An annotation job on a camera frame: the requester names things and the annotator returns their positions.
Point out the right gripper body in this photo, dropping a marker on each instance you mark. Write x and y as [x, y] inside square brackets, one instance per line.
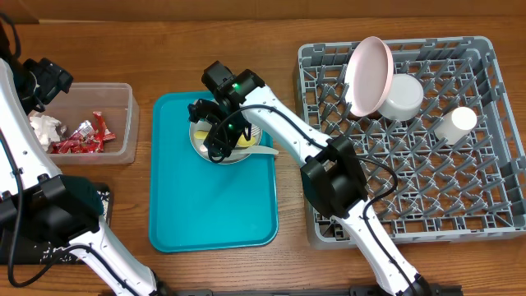
[229, 131]

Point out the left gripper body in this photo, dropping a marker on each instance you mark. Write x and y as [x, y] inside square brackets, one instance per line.
[38, 84]

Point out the yellow plastic spoon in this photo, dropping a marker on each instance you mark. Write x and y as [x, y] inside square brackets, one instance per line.
[242, 141]

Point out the white napkin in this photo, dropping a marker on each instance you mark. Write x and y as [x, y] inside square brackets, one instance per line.
[47, 129]

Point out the large red snack wrapper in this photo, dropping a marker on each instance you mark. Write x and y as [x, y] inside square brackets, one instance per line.
[84, 140]

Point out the white pink-rimmed plate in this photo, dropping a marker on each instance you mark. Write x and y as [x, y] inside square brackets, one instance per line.
[369, 75]

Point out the grey bowl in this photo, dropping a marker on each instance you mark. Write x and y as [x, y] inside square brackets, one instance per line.
[404, 99]

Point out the white paper cup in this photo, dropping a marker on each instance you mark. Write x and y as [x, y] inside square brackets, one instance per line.
[456, 124]

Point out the small red ketchup packet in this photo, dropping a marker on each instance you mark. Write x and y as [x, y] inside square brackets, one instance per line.
[102, 125]

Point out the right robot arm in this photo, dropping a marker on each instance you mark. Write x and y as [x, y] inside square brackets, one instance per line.
[333, 180]

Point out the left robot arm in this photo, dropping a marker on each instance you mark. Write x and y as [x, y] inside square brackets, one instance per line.
[41, 203]

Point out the black waste tray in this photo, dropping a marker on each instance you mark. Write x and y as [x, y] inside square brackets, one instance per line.
[32, 253]

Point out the grey dishwasher rack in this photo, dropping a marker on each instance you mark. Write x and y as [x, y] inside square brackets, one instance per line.
[473, 190]

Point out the light blue plastic knife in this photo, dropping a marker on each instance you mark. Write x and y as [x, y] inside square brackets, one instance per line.
[264, 150]

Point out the grey plate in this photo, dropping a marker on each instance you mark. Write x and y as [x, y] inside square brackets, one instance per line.
[197, 144]

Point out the clear plastic bin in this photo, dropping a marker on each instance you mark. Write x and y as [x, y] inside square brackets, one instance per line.
[120, 111]

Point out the teal serving tray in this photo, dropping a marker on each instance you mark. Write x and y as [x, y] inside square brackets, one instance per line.
[196, 205]

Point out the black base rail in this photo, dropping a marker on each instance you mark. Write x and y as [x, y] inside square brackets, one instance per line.
[361, 290]

